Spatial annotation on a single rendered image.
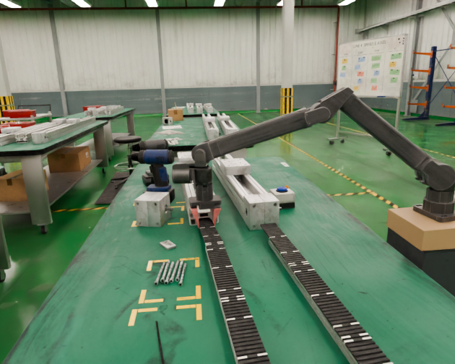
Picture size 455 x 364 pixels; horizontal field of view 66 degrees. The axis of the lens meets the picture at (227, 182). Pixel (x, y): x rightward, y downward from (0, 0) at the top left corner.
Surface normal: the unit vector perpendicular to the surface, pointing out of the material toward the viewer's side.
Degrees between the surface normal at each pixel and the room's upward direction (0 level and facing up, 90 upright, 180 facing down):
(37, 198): 90
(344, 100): 90
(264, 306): 0
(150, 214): 90
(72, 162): 90
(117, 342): 0
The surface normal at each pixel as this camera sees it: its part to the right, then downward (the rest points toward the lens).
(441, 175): -0.12, 0.26
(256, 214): 0.18, 0.25
